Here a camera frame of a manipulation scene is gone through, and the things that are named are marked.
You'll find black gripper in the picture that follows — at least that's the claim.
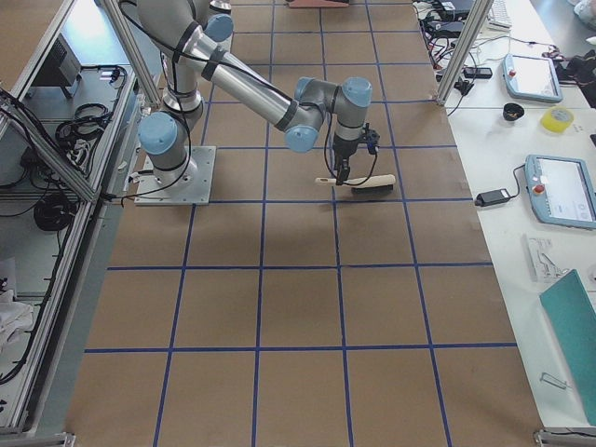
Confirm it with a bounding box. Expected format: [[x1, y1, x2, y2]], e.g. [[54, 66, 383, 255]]
[[332, 137, 359, 185]]

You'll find white hand brush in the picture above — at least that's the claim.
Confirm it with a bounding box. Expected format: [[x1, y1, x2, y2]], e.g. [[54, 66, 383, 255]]
[[315, 174, 397, 194]]

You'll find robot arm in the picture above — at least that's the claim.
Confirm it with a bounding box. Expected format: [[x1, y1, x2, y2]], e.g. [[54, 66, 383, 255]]
[[136, 1, 378, 184]]

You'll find black power adapter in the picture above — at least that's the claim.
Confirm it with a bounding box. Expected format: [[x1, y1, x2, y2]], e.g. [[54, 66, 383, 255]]
[[474, 188, 518, 208]]

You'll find teach pendant far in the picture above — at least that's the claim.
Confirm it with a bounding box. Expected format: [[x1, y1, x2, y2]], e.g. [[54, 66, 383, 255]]
[[502, 53, 562, 103]]

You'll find teach pendant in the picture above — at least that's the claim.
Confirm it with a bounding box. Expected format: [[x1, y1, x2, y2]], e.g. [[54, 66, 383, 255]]
[[502, 53, 562, 103], [524, 155, 595, 230]]

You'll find yellow tape roll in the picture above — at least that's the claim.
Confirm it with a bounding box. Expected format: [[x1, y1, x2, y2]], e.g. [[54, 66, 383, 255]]
[[540, 106, 575, 133]]

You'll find teach pendant near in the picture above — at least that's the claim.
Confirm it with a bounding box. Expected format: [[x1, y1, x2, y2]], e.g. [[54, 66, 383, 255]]
[[524, 155, 595, 230]]

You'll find green board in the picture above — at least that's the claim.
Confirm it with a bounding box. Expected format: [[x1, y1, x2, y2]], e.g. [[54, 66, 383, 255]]
[[539, 269, 595, 426]]

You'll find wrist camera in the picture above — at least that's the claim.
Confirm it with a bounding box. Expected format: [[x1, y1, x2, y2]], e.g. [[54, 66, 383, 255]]
[[362, 123, 380, 156]]

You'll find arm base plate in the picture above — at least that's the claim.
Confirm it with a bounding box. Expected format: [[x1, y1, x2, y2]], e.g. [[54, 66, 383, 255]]
[[134, 146, 216, 206]]

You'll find aluminium frame post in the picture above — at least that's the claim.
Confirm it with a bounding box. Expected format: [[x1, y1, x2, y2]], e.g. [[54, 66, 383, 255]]
[[436, 0, 494, 106]]

